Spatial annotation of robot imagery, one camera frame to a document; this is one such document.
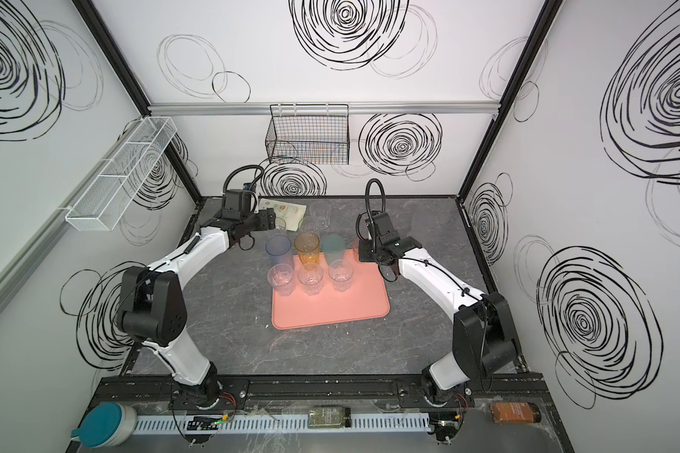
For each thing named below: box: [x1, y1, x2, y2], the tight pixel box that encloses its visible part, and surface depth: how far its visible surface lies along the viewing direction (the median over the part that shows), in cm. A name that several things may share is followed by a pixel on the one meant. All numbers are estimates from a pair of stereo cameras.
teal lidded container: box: [70, 402, 138, 449], surface depth 65 cm
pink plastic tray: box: [272, 249, 391, 331], surface depth 93 cm
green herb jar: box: [307, 405, 352, 429], surface depth 69 cm
